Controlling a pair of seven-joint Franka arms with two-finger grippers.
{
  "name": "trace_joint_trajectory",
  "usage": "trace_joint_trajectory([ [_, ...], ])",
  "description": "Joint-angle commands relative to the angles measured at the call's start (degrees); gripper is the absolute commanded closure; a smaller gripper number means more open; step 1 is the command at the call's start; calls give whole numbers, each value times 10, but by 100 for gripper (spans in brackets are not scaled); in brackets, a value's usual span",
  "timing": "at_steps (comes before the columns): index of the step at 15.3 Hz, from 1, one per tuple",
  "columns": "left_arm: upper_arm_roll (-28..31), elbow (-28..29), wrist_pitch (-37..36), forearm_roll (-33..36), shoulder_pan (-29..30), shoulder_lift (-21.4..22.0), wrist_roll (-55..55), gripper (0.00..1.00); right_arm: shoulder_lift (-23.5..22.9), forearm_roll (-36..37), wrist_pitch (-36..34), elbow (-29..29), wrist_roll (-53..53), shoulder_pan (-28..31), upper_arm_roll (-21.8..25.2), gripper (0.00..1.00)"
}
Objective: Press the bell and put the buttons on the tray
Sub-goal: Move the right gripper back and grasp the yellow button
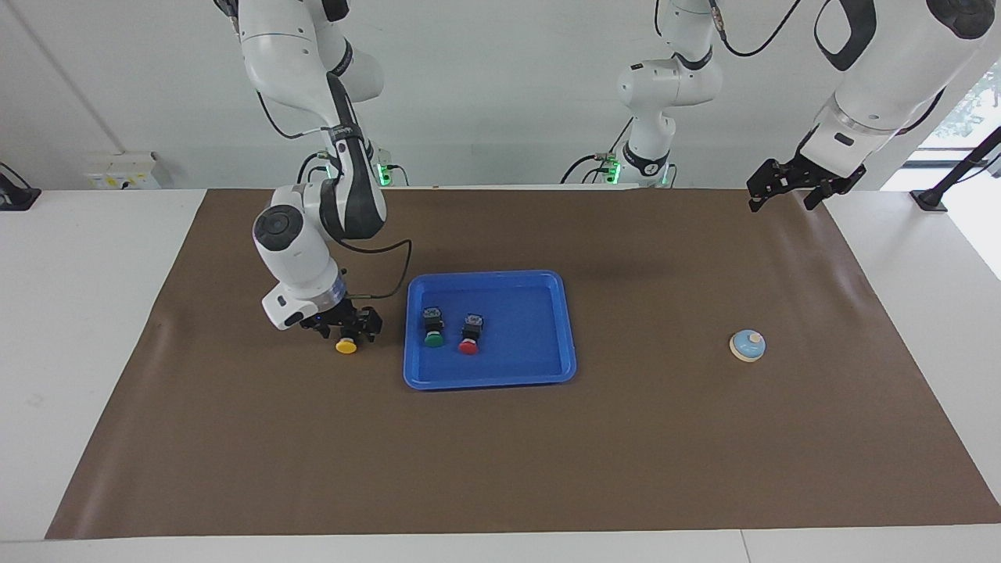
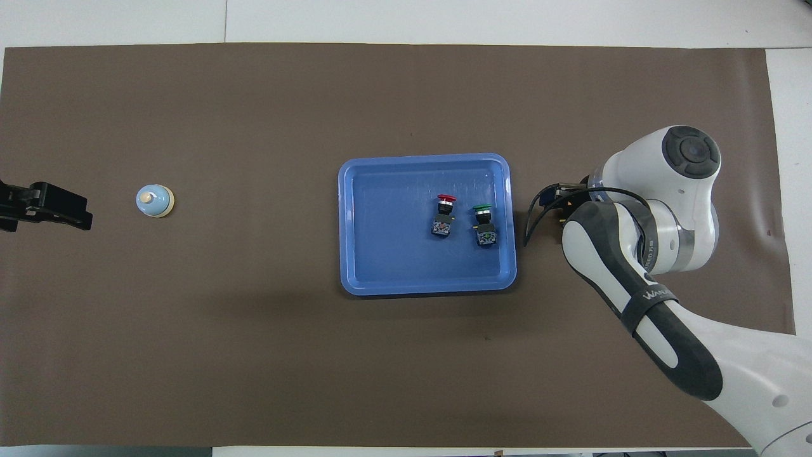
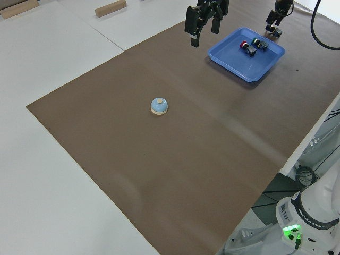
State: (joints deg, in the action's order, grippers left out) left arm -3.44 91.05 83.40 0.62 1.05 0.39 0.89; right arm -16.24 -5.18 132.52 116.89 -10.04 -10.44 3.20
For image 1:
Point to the red mushroom push button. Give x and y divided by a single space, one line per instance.
470 336

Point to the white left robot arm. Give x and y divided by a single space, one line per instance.
884 70

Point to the light blue service bell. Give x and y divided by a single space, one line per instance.
748 346

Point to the green mushroom push button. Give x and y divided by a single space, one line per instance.
433 328

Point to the brown table mat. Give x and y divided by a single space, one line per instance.
500 453

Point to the white wall socket box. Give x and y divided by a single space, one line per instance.
125 170

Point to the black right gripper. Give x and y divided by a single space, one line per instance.
344 317

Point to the yellow mushroom push button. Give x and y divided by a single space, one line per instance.
346 345

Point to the black clamp stand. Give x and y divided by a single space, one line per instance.
950 180

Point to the black table mount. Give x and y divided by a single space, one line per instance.
17 195

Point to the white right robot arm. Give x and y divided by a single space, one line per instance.
301 258

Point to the blue plastic tray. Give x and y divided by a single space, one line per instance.
516 360

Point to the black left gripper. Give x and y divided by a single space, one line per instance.
821 176

